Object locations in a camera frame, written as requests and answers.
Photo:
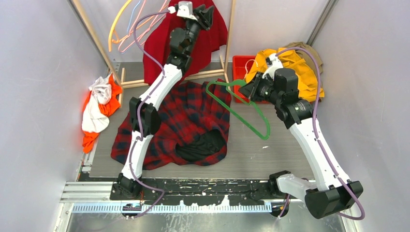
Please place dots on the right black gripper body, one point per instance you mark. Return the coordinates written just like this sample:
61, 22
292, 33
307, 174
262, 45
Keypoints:
262, 89

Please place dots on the orange and white garment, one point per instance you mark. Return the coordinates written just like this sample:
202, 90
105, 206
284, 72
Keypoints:
101, 102

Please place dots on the orange hanger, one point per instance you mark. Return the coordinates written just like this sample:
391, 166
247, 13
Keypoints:
109, 32

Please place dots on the red plastic bin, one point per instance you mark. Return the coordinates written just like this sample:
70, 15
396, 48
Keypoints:
241, 63

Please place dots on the pink wire hanger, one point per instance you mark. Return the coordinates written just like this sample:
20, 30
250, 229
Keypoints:
120, 13

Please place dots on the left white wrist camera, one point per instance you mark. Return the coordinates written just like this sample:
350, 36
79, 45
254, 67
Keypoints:
183, 9

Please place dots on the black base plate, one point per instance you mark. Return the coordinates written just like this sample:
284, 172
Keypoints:
204, 192

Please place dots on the light blue hanger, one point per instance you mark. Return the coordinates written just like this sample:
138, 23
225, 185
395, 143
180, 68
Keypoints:
132, 15

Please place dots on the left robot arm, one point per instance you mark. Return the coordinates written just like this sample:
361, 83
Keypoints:
144, 116

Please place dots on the dark plaid garment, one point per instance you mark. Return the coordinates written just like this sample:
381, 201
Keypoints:
194, 127

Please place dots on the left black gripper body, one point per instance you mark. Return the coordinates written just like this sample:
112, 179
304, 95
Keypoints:
202, 22

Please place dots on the green hanger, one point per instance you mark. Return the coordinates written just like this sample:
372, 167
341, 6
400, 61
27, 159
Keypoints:
251, 115

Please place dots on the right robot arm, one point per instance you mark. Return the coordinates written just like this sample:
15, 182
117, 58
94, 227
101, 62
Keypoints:
332, 191

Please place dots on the yellow garment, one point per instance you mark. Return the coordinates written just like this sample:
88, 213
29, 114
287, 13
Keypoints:
297, 60

